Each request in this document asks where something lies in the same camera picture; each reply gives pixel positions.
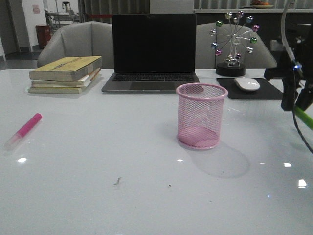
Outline fruit bowl on counter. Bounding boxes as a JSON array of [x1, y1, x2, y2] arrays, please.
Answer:
[[250, 0, 273, 9]]

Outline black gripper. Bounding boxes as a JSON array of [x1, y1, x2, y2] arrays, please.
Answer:
[[264, 23, 313, 111]]

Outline green highlighter pen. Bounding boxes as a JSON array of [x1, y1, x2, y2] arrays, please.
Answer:
[[294, 106, 313, 130]]

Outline ferris wheel desk ornament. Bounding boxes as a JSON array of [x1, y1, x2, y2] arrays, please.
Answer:
[[210, 10, 260, 77]]

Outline grey chair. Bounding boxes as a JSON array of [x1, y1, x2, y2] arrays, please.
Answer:
[[37, 21, 114, 69], [195, 23, 277, 69]]

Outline left grey chair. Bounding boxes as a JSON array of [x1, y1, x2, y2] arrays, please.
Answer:
[[37, 21, 114, 69]]

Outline right grey chair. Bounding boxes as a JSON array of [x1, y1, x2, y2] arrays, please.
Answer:
[[195, 23, 277, 69]]

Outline top yellow book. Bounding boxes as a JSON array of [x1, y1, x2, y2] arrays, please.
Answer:
[[29, 56, 102, 81]]

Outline white computer mouse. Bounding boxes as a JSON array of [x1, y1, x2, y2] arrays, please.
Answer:
[[234, 77, 260, 92]]

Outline white cable tube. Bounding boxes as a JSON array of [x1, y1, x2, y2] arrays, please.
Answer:
[[281, 0, 297, 62]]

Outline pink mesh pen holder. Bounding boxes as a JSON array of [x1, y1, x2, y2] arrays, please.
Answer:
[[176, 83, 228, 150]]

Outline bottom yellow book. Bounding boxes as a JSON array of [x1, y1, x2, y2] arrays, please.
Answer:
[[27, 86, 87, 94]]

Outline pink highlighter pen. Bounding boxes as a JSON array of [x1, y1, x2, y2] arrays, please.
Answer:
[[4, 113, 42, 150]]

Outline black mouse pad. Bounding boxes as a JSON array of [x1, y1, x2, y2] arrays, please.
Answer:
[[217, 78, 283, 100]]

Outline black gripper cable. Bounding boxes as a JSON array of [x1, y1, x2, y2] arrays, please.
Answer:
[[292, 68, 313, 156]]

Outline red trash bin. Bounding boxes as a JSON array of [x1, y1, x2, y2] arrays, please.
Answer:
[[36, 25, 51, 49]]

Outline grey open laptop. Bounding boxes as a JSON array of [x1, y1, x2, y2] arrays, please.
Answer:
[[102, 13, 198, 93]]

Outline middle yellow book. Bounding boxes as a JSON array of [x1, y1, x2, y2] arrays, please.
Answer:
[[31, 68, 101, 88]]

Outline yellow book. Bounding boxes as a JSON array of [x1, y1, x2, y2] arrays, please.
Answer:
[[29, 56, 102, 81], [31, 68, 101, 88], [27, 86, 87, 94]]

